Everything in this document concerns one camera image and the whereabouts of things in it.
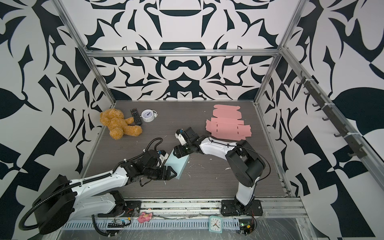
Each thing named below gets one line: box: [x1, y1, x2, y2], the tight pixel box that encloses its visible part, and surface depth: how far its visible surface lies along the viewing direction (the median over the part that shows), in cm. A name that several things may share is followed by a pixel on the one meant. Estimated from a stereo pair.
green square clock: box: [208, 215, 223, 234], surface depth 70 cm
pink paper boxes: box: [206, 104, 252, 141], surface depth 109 cm
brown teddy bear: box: [100, 108, 143, 140], surface depth 98 cm
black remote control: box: [130, 108, 142, 126], surface depth 110 cm
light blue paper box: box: [164, 148, 190, 180], surface depth 85 cm
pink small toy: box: [137, 212, 153, 224], surface depth 71 cm
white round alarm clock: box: [140, 109, 158, 122], surface depth 110 cm
